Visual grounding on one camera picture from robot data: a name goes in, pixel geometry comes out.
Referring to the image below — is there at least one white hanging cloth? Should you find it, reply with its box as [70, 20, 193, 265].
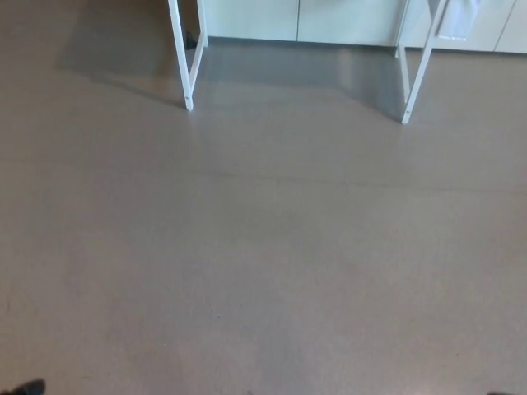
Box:
[436, 0, 483, 42]

